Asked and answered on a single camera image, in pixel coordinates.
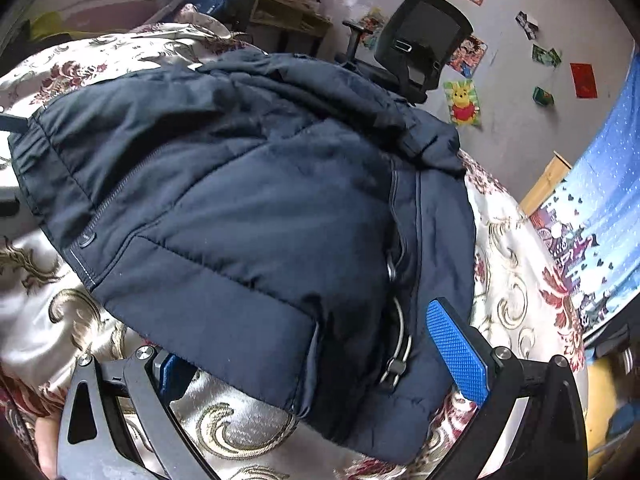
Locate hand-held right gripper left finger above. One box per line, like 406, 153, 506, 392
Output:
56, 344, 222, 480

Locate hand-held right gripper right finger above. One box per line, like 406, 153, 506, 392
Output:
424, 298, 590, 480

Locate navy padded jacket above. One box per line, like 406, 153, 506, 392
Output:
7, 49, 476, 466

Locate floral satin bedspread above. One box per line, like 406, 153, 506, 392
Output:
0, 2, 588, 480

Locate yellow-green cloth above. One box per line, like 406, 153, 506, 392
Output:
27, 10, 76, 41

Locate yellow object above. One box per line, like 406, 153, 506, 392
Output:
585, 355, 640, 476

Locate wooden board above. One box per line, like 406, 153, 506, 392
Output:
519, 152, 572, 216

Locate blue printed curtain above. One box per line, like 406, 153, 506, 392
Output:
530, 45, 640, 341

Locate yellow bear poster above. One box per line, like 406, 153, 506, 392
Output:
442, 80, 483, 128

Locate wooden desk shelf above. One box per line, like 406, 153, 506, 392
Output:
220, 0, 333, 56

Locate anime figure poster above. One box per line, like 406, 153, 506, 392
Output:
447, 35, 488, 78

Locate red envelope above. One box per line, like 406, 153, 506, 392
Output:
570, 62, 598, 99

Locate black office chair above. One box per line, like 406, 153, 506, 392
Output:
342, 0, 474, 106

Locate black and white photos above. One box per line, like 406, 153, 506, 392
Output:
516, 11, 540, 40

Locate colourful cartoon poster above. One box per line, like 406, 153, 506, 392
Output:
362, 7, 388, 48

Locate green wall cards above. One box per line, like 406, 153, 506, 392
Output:
531, 44, 562, 68

